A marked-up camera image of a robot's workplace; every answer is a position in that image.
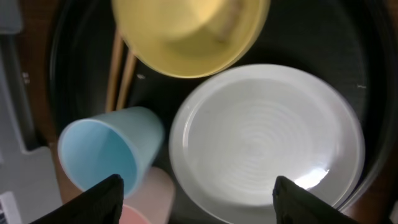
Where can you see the grey plastic dishwasher rack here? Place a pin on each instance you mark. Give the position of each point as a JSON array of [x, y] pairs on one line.
[[29, 188]]

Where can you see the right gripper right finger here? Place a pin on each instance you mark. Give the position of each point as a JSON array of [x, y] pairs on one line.
[[295, 205]]

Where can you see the right wooden chopstick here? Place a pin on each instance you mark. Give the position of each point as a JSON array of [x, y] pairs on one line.
[[126, 81]]

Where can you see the yellow bowl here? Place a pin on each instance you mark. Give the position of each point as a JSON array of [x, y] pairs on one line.
[[190, 38]]

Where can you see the white round plate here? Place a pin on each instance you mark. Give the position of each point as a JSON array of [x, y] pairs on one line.
[[239, 130]]

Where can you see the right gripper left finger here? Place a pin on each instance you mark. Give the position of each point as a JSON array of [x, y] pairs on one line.
[[101, 204]]

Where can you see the left wooden chopstick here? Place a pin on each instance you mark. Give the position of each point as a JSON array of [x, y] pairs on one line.
[[115, 64]]

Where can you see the light blue plastic cup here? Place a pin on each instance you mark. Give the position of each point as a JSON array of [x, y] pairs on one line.
[[124, 142]]

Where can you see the wooden chopstick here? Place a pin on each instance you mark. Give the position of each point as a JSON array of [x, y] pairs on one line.
[[115, 64], [126, 81]]

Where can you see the pink plastic cup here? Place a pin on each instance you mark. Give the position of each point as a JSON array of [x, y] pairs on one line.
[[152, 202]]

